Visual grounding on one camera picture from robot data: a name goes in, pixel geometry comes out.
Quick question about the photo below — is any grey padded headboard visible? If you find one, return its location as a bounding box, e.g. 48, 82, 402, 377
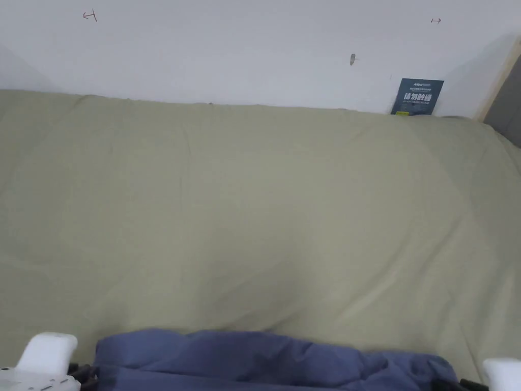
472, 37, 521, 148

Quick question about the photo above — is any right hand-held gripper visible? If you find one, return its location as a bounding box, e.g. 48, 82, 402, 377
433, 357, 521, 391

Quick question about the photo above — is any dark blue shirt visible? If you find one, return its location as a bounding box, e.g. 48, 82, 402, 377
92, 328, 461, 391

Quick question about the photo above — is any dark blue printed card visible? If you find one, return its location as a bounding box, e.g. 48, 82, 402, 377
390, 78, 445, 117

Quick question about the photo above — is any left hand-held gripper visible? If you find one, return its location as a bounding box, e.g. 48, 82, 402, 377
0, 332, 98, 391

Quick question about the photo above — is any bed with pale green sheet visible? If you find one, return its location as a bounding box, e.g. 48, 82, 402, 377
0, 89, 521, 391

